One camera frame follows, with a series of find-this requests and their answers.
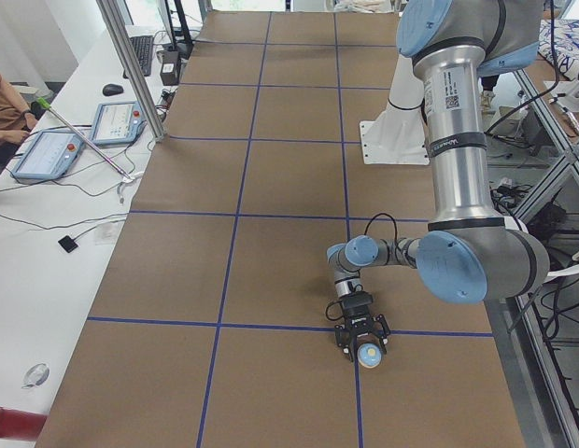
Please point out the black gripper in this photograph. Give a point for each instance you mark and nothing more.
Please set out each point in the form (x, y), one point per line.
(359, 322)

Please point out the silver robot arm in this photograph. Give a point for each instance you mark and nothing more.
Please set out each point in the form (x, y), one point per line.
(433, 117)

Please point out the brown paper table cover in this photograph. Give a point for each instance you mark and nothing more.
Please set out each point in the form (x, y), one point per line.
(209, 328)

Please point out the small black square pad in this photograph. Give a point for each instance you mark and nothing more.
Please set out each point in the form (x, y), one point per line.
(68, 244)

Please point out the far blue teach pendant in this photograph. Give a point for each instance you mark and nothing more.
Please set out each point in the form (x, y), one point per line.
(117, 123)

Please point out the blue teach pendant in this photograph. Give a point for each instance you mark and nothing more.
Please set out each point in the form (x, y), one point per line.
(117, 123)
(48, 157)

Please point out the black power adapter box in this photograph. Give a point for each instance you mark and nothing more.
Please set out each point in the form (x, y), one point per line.
(170, 69)

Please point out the black monitor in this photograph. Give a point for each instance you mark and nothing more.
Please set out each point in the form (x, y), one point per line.
(176, 26)

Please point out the black computer mouse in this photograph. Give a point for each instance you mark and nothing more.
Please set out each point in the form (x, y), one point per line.
(112, 89)

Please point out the near blue teach pendant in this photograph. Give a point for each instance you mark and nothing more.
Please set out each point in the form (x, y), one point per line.
(48, 157)

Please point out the black keyboard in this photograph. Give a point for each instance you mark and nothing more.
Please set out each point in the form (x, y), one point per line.
(143, 50)

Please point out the red cylinder object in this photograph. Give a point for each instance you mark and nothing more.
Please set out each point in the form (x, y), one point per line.
(19, 425)

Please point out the person in brown shirt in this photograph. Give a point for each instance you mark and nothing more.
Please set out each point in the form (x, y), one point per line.
(17, 120)

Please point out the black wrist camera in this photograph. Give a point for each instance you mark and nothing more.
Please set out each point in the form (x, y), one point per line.
(356, 303)

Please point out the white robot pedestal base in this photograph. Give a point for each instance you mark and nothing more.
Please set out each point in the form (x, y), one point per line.
(397, 135)

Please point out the metal rod green handle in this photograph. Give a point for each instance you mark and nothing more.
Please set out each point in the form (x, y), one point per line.
(48, 107)

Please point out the aluminium frame post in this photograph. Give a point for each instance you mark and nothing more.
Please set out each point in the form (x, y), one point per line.
(117, 30)

